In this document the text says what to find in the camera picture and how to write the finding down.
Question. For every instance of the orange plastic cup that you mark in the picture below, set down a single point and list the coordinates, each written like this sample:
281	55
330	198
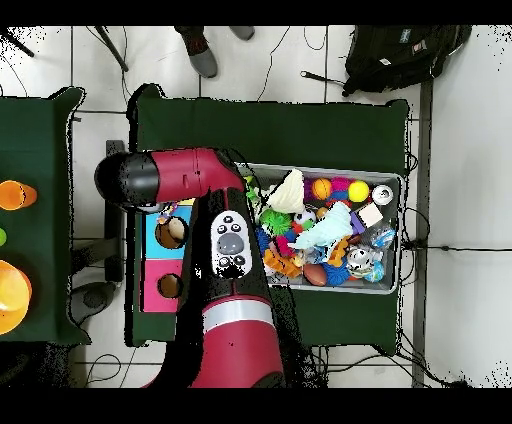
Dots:
16	195

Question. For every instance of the pink spiky ball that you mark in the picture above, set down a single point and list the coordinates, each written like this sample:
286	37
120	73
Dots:
342	186

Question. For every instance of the small orange basketball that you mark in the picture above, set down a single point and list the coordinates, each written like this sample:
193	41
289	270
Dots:
322	189

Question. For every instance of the silver drink can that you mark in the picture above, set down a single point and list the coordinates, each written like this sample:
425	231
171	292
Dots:
360	260

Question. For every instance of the cream yellow cloth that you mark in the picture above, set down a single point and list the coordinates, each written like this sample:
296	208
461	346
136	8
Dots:
288	192

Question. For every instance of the black tripod leg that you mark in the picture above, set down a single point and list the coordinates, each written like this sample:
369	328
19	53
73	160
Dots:
18	43
112	48

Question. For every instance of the black backpack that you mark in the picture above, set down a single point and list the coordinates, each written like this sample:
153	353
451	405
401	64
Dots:
400	56

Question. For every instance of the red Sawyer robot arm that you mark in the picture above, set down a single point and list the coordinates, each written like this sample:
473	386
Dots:
224	320

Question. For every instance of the grey round base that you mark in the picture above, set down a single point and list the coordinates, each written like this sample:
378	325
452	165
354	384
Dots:
92	300

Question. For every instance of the orange plastic bowl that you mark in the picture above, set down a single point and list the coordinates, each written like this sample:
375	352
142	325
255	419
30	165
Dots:
12	296

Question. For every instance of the small soccer ball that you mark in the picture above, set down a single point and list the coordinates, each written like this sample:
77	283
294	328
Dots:
304	220

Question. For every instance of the small green ball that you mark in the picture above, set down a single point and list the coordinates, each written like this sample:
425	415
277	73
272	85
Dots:
2	237

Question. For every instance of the clear mesh bin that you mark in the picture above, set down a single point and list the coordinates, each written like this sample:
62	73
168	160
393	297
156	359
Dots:
360	286

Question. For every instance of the wooden box with three holes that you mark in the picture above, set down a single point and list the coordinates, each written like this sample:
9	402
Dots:
156	272

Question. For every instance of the dark green side tablecloth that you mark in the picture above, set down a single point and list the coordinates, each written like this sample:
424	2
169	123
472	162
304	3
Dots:
48	160

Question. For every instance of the orange plastic toy brick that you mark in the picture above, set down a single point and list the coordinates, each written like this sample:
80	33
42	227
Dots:
284	264

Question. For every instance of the blue spiky ball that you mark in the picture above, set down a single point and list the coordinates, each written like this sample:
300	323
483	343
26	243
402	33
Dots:
262	240

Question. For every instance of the mint green cloth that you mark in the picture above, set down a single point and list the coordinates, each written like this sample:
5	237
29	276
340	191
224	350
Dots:
330	228

